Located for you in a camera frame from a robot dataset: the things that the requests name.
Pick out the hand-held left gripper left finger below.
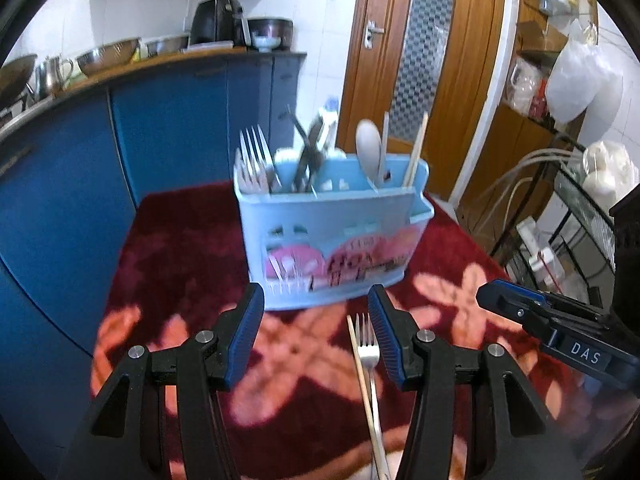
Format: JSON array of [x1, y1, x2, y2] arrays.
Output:
[[57, 282, 266, 480]]

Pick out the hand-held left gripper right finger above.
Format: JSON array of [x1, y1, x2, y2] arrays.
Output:
[[367, 284, 583, 480]]

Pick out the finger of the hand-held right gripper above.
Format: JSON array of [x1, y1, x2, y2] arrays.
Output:
[[475, 280, 610, 335]]

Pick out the steel fork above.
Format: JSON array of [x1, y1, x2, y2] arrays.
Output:
[[354, 312, 396, 480], [239, 125, 282, 194]]

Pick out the wooden chopstick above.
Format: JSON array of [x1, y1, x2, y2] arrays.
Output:
[[404, 111, 430, 187], [347, 315, 388, 480]]

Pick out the light blue utensil holder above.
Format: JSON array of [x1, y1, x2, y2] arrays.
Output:
[[234, 157, 435, 311]]

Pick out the white power strip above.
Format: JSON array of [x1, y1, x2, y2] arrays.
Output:
[[515, 217, 567, 291]]

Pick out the red floral tablecloth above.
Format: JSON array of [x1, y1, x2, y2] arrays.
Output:
[[90, 180, 601, 480]]

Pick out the wooden shelf unit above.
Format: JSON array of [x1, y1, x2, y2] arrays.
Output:
[[457, 0, 601, 241]]

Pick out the pink plastic fork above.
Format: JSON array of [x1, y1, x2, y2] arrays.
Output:
[[234, 149, 271, 194]]

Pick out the white bag on rack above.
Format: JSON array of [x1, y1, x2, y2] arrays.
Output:
[[582, 141, 640, 211]]

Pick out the white plastic spoon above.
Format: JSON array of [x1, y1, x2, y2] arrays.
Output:
[[355, 120, 385, 192]]

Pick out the dark kitchen utensil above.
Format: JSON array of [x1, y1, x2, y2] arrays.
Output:
[[287, 105, 321, 193]]

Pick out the red sauce bottles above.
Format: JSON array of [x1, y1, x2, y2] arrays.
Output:
[[530, 80, 552, 119]]

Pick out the blue base cabinet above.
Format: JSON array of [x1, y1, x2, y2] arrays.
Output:
[[0, 52, 307, 431]]

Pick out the clear plastic bag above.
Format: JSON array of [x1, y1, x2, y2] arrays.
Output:
[[502, 57, 543, 116]]

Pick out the white hanging plastic bag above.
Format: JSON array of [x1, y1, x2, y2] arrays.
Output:
[[545, 22, 625, 122]]

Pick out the wooden door with glass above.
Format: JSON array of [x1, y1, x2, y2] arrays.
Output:
[[336, 0, 506, 201]]

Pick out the cardboard box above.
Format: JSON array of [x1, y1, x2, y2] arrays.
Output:
[[515, 20, 568, 53]]

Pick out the steel bowl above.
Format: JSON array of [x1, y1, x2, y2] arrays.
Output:
[[145, 34, 191, 57]]

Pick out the dark rice cooker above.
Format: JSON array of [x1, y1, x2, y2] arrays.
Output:
[[246, 17, 294, 52]]

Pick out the steel colander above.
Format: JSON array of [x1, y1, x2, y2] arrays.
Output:
[[75, 38, 141, 77]]

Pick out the black air fryer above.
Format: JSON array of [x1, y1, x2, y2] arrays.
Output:
[[190, 0, 247, 47]]

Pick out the steel pitcher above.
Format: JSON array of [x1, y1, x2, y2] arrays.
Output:
[[36, 55, 75, 98]]

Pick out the steel wok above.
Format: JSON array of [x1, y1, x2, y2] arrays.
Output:
[[0, 54, 38, 111]]

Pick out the black wire rack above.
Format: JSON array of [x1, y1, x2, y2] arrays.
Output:
[[487, 135, 621, 311]]

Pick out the beige hose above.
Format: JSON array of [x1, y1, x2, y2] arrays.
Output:
[[452, 147, 586, 221]]

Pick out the steel handled utensil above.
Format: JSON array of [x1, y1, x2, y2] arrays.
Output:
[[294, 117, 328, 193]]

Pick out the steel door handle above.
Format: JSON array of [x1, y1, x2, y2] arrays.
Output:
[[364, 19, 387, 50]]

